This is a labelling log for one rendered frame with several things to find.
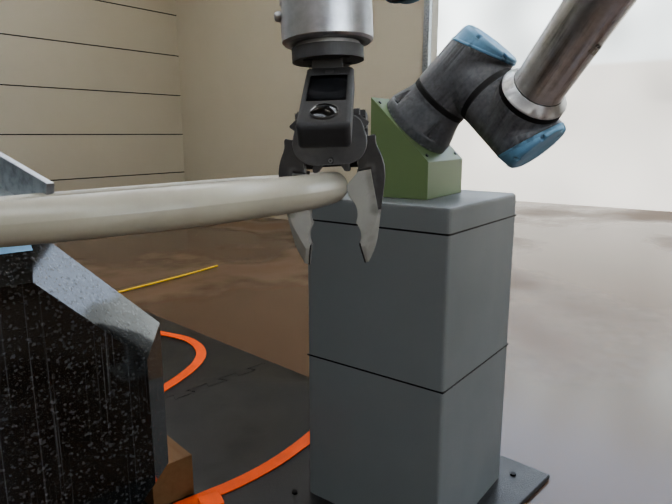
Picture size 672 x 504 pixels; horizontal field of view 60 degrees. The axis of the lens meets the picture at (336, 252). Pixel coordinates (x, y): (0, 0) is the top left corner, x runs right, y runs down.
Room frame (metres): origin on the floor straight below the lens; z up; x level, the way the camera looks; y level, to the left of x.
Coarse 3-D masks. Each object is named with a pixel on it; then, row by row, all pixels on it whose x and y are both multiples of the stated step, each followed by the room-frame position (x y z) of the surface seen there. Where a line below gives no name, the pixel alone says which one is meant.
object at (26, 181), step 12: (0, 156) 0.83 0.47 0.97; (0, 168) 0.83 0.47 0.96; (12, 168) 0.81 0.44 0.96; (24, 168) 0.80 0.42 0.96; (0, 180) 0.83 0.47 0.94; (12, 180) 0.81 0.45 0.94; (24, 180) 0.79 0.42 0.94; (36, 180) 0.77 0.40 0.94; (48, 180) 0.77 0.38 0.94; (0, 192) 0.81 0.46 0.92; (12, 192) 0.81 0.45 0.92; (24, 192) 0.79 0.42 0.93; (36, 192) 0.78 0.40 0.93; (48, 192) 0.76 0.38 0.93
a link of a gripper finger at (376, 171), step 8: (368, 136) 0.57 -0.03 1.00; (368, 144) 0.57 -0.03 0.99; (376, 144) 0.57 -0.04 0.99; (368, 152) 0.57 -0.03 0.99; (376, 152) 0.57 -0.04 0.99; (360, 160) 0.57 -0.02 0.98; (368, 160) 0.57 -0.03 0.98; (376, 160) 0.57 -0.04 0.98; (360, 168) 0.57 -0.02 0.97; (368, 168) 0.57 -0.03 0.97; (376, 168) 0.57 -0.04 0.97; (384, 168) 0.57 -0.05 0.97; (376, 176) 0.57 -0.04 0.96; (384, 176) 0.57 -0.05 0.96; (376, 184) 0.57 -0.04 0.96; (376, 192) 0.57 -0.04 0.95
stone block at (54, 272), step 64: (0, 256) 1.00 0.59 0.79; (64, 256) 1.10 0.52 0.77; (0, 320) 0.95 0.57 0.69; (64, 320) 1.02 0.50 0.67; (128, 320) 1.15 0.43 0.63; (0, 384) 0.94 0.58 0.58; (64, 384) 1.01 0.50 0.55; (128, 384) 1.09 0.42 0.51; (0, 448) 0.93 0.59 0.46; (64, 448) 1.00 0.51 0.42; (128, 448) 1.09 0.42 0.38
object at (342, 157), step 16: (304, 48) 0.58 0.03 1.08; (320, 48) 0.57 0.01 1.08; (336, 48) 0.57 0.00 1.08; (352, 48) 0.58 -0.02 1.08; (304, 64) 0.61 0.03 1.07; (320, 64) 0.59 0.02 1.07; (336, 64) 0.59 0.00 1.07; (352, 64) 0.63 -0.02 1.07; (352, 128) 0.57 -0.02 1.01; (352, 144) 0.57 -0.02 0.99; (304, 160) 0.57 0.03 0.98; (320, 160) 0.57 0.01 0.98; (336, 160) 0.57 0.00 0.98; (352, 160) 0.57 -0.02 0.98
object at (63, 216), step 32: (64, 192) 0.78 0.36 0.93; (96, 192) 0.79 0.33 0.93; (128, 192) 0.38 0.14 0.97; (160, 192) 0.39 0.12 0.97; (192, 192) 0.40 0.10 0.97; (224, 192) 0.41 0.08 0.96; (256, 192) 0.43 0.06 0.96; (288, 192) 0.45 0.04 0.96; (320, 192) 0.49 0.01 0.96; (0, 224) 0.35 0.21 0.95; (32, 224) 0.36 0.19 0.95; (64, 224) 0.36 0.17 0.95; (96, 224) 0.37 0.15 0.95; (128, 224) 0.37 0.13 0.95; (160, 224) 0.39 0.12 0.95; (192, 224) 0.40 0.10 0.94
